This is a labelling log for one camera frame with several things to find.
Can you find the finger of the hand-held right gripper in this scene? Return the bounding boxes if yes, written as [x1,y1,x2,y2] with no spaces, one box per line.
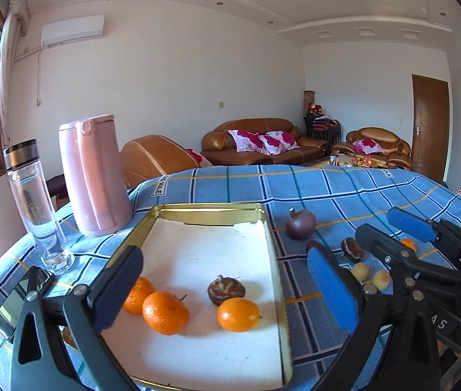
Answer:
[387,207,461,278]
[356,223,461,291]

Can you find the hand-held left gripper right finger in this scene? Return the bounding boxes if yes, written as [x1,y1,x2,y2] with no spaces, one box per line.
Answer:
[307,246,439,391]

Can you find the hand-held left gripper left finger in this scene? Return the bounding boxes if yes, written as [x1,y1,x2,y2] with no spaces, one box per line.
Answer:
[10,245,145,391]

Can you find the dark brown wrinkled fruit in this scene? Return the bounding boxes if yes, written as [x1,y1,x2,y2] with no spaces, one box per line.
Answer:
[341,238,364,263]
[208,276,246,306]

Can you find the purple round fruit with stem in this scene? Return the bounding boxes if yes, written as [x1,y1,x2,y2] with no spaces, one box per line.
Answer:
[286,209,317,240]

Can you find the gold rectangular tin box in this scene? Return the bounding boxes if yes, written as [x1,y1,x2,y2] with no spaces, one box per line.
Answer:
[63,203,294,391]

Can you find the pile of colourful snacks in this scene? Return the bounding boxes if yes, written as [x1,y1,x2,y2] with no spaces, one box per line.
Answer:
[330,154,390,169]

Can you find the pink floral pillow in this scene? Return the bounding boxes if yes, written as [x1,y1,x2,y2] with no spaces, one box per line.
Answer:
[259,130,301,155]
[228,129,269,153]
[353,139,386,154]
[185,149,207,167]

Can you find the brown wooden door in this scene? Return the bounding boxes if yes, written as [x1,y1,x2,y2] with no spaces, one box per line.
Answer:
[411,74,450,180]

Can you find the wooden coffee table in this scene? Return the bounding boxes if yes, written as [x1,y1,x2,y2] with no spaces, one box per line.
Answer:
[301,154,390,169]

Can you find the pink electric kettle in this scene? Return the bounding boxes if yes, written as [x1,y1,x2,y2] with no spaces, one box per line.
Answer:
[58,114,133,238]

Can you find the clear glass water bottle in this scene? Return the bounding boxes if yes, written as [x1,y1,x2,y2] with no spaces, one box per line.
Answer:
[3,139,75,275]

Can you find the black smartphone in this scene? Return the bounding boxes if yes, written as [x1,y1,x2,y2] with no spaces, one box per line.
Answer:
[0,267,56,340]

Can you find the dark brown stool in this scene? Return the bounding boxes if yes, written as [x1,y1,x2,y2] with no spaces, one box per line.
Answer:
[47,174,70,202]

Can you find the brown leather three-seat sofa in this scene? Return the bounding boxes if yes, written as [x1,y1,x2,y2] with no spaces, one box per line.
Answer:
[201,118,333,166]

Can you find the brown leather armchair white piping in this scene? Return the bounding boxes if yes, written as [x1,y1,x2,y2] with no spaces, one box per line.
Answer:
[120,135,215,190]

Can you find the stacked dark chairs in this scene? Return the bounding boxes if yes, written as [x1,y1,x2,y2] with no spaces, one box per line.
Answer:
[304,114,342,144]

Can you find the sheer pink curtain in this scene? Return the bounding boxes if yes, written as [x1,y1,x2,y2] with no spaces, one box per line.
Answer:
[0,0,31,147]

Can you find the white air conditioner cable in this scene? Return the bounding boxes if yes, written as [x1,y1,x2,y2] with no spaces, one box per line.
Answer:
[35,47,44,106]

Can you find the white wall air conditioner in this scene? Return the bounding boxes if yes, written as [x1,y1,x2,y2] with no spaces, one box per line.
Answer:
[40,15,105,48]

